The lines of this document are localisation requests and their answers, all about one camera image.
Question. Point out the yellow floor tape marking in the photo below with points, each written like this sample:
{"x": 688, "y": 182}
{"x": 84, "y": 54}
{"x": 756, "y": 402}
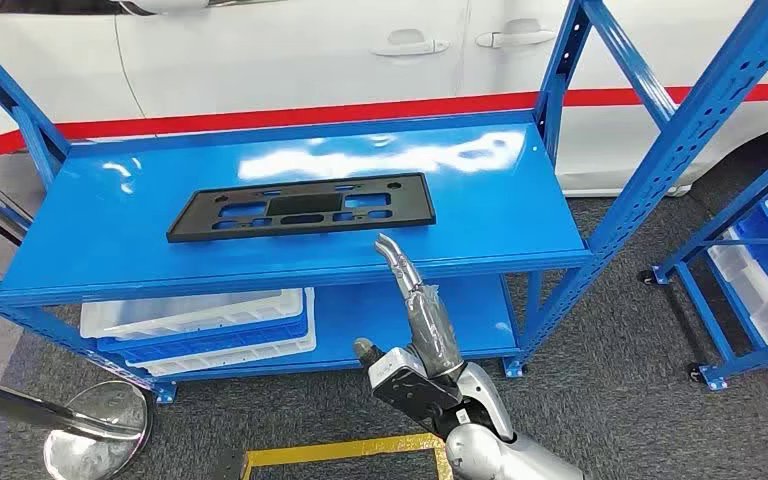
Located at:
{"x": 331, "y": 452}

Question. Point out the blue steel shelf rack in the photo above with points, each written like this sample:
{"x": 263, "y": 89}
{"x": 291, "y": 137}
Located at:
{"x": 126, "y": 232}

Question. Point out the blue wheeled shelf rack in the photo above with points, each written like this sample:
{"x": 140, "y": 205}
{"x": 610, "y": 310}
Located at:
{"x": 689, "y": 252}

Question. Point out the black plastic plate bracket part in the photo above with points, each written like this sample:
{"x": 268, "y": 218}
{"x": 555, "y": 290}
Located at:
{"x": 304, "y": 204}

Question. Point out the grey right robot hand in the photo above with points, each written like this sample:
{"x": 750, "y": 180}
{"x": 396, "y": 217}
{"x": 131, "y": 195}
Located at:
{"x": 430, "y": 324}

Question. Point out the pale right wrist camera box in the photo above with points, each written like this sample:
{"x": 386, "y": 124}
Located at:
{"x": 400, "y": 391}

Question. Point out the white car with red stripe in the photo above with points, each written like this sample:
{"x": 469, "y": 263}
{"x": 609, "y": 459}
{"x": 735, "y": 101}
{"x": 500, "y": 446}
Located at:
{"x": 258, "y": 60}

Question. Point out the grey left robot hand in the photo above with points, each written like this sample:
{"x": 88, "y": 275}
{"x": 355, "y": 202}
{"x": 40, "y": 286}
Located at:
{"x": 230, "y": 467}

